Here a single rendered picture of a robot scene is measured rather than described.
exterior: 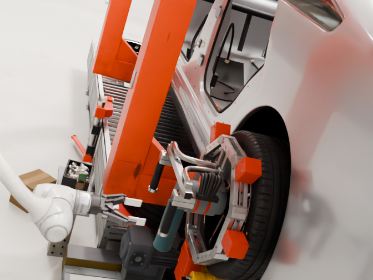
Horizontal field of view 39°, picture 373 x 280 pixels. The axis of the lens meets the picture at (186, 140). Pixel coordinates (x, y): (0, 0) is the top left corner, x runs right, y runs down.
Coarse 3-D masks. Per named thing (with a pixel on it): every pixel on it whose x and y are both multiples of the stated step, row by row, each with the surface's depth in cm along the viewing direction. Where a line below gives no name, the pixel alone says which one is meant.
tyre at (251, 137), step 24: (240, 144) 231; (264, 144) 219; (288, 144) 228; (264, 168) 208; (288, 168) 213; (264, 192) 204; (288, 192) 208; (264, 216) 204; (264, 240) 205; (216, 264) 229; (240, 264) 210; (264, 264) 211
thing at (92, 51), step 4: (92, 40) 589; (92, 44) 578; (92, 48) 573; (92, 52) 553; (88, 56) 592; (92, 56) 550; (88, 60) 582; (92, 60) 542; (88, 64) 572; (92, 64) 534; (88, 68) 558; (88, 72) 555; (92, 72) 518; (88, 76) 546; (92, 76) 511; (104, 76) 523; (88, 80) 538; (104, 80) 514; (108, 80) 516; (112, 80) 524; (116, 80) 525; (120, 80) 528; (88, 84) 529; (88, 88) 535; (172, 88) 535; (88, 92) 541; (168, 92) 542; (172, 92) 534
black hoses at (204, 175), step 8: (208, 176) 212; (216, 176) 209; (200, 184) 205; (208, 184) 206; (216, 184) 207; (224, 184) 223; (200, 192) 204; (208, 192) 205; (216, 192) 207; (208, 200) 205; (216, 200) 206
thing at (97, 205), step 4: (92, 196) 200; (96, 196) 201; (92, 200) 199; (96, 200) 199; (100, 200) 200; (104, 200) 205; (92, 204) 198; (96, 204) 199; (100, 204) 201; (104, 204) 202; (112, 204) 204; (92, 208) 198; (96, 208) 199; (100, 208) 199; (104, 208) 200; (108, 208) 201; (88, 212) 200; (92, 212) 199; (96, 212) 200; (100, 212) 200; (108, 212) 201
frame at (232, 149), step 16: (224, 144) 226; (208, 160) 251; (240, 160) 212; (240, 192) 211; (240, 208) 205; (224, 224) 209; (240, 224) 207; (192, 240) 241; (192, 256) 235; (208, 256) 218; (224, 256) 212
